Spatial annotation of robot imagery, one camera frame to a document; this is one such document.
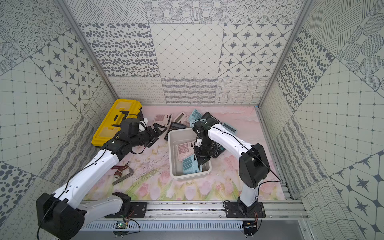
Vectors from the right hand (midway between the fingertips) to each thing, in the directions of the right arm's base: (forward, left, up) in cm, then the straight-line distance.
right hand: (201, 164), depth 76 cm
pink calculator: (+14, +10, -10) cm, 20 cm away
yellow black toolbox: (+21, +53, +6) cm, 58 cm away
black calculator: (+16, -12, -12) cm, 23 cm away
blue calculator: (+36, +6, -6) cm, 37 cm away
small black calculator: (+32, +19, -9) cm, 39 cm away
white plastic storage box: (+19, +13, -2) cm, 23 cm away
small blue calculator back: (+40, +4, -6) cm, 40 cm away
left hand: (+14, +20, +12) cm, 27 cm away
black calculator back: (+42, -4, -9) cm, 44 cm away
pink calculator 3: (+40, +14, -9) cm, 43 cm away
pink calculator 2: (+39, +27, -10) cm, 49 cm away
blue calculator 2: (+2, +6, -5) cm, 8 cm away
